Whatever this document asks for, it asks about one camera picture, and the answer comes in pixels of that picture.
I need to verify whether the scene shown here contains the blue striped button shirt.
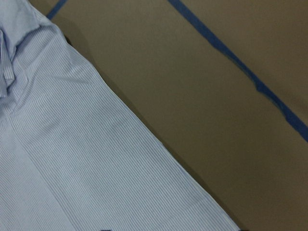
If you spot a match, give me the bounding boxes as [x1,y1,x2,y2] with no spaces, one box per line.
[0,0,239,231]

